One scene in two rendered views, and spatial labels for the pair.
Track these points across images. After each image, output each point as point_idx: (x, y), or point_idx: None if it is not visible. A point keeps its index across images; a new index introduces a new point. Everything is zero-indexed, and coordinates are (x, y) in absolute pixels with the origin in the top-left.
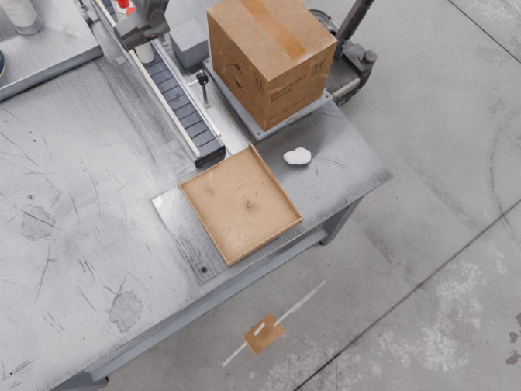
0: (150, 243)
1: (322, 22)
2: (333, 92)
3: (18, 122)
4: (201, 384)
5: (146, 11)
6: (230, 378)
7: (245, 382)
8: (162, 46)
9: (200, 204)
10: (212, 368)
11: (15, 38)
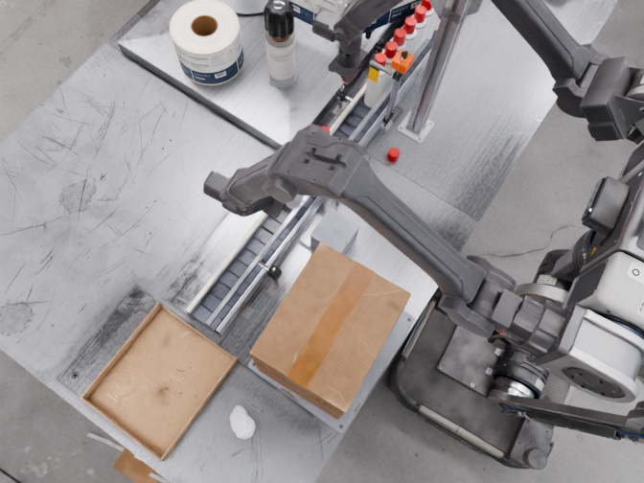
0: (88, 308)
1: (540, 370)
2: (462, 427)
3: (176, 125)
4: (66, 420)
5: (220, 195)
6: (80, 448)
7: (80, 468)
8: (327, 209)
9: (147, 337)
10: (85, 425)
11: (260, 73)
